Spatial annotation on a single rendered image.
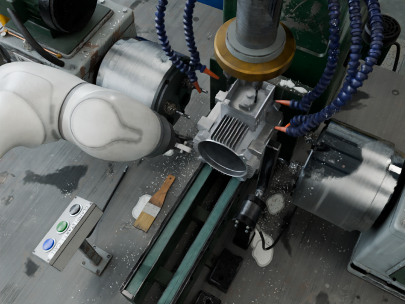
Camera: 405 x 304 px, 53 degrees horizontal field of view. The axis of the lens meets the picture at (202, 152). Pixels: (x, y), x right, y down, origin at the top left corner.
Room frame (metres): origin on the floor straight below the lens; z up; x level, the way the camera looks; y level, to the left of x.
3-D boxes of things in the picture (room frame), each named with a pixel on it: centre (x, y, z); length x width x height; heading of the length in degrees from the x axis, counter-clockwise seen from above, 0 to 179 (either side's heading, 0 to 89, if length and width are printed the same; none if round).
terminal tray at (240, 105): (0.65, -0.13, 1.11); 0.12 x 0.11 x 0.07; 148
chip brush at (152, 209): (0.50, 0.15, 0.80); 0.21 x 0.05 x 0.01; 150
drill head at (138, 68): (0.80, 0.20, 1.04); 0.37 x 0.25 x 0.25; 58
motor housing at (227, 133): (0.62, -0.10, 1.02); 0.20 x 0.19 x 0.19; 148
